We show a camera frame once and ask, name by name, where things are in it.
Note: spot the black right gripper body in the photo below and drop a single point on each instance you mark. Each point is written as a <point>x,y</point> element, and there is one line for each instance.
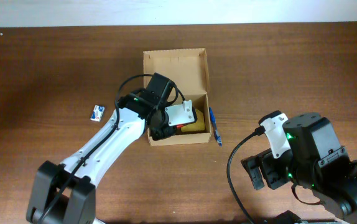
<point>260,170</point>

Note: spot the orange black stapler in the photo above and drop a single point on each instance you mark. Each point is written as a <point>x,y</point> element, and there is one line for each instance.
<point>179,126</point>

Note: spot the yellow spiral notepad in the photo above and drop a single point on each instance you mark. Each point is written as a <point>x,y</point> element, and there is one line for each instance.
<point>198,126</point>

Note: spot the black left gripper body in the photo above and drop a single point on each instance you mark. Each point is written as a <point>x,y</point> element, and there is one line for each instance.
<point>162,131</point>

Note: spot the brown cardboard box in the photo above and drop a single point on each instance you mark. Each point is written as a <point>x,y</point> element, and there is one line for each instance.
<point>188,68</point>

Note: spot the blue ballpoint pen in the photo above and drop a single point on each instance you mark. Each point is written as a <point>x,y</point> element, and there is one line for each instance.
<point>215,129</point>

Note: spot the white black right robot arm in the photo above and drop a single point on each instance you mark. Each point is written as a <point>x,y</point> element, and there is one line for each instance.
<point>305,151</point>

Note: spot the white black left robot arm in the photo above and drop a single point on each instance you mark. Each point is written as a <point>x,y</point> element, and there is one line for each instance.
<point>66,192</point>

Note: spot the small blue white staple box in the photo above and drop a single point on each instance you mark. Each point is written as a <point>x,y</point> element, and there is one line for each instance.
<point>97,113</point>

